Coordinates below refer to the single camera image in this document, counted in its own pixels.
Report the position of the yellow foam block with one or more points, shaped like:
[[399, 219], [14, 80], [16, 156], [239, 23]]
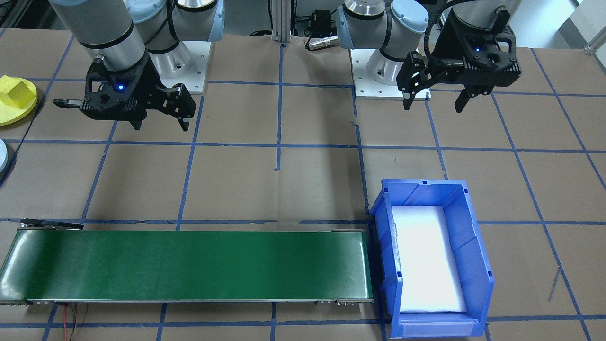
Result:
[[14, 94]]

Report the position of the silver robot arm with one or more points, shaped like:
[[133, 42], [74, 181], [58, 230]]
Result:
[[94, 28], [364, 23]]

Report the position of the yellow plastic plate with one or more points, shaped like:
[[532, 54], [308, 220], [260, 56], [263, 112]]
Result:
[[19, 116]]

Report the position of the light blue plastic plate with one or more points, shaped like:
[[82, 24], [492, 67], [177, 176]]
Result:
[[3, 156]]

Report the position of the silver cylindrical connector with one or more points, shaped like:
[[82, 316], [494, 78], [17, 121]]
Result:
[[322, 42]]

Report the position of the small black electronics box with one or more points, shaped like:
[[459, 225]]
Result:
[[321, 19]]

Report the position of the green conveyor belt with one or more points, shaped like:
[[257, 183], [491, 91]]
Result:
[[189, 265]]

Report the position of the blue plastic storage bin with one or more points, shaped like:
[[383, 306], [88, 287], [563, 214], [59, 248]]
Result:
[[473, 255]]

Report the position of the white foam pad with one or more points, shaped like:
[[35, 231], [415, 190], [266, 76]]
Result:
[[426, 260]]

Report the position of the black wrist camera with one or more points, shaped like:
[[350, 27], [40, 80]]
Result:
[[497, 76], [113, 111]]

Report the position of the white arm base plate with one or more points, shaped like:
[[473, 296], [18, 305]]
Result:
[[374, 92], [196, 76]]

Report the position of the aluminium frame bar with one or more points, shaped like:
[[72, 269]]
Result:
[[595, 47]]

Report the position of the short aluminium profile post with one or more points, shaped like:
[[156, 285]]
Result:
[[280, 21]]

